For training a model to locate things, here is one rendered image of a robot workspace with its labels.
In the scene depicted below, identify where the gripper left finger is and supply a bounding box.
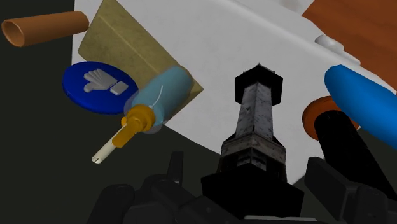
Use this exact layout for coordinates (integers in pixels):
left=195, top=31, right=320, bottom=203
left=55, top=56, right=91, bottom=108
left=87, top=151, right=215, bottom=224

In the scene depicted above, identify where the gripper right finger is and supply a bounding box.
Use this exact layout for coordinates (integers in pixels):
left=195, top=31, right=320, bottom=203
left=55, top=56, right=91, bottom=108
left=305, top=156, right=397, bottom=224

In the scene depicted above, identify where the orange round disc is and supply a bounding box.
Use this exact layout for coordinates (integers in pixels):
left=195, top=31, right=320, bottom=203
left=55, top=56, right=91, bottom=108
left=302, top=95, right=361, bottom=141

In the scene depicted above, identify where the blue elongated rounded object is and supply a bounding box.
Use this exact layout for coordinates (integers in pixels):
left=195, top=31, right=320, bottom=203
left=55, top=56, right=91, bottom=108
left=324, top=64, right=397, bottom=150

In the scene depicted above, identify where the light blue spray bottle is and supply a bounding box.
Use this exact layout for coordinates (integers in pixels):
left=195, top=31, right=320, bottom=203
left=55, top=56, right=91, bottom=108
left=91, top=66, right=195, bottom=165

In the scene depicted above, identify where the grey black tower figure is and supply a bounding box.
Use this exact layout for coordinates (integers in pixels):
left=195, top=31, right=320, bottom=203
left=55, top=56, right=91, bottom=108
left=200, top=63, right=305, bottom=220

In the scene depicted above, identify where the blue round thumbs-up badge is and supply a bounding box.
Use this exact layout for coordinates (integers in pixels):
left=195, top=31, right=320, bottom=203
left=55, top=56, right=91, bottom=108
left=62, top=60, right=140, bottom=116

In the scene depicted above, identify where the flat tan cardboard box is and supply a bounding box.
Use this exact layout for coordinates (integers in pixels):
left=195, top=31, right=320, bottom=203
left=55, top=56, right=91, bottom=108
left=77, top=0, right=204, bottom=125

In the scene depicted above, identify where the white toilet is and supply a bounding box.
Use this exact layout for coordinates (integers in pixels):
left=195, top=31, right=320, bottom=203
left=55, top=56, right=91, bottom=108
left=71, top=0, right=397, bottom=188

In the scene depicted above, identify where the orange brown tube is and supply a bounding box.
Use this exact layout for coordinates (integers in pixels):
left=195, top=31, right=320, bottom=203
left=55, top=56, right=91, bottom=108
left=1, top=10, right=90, bottom=48

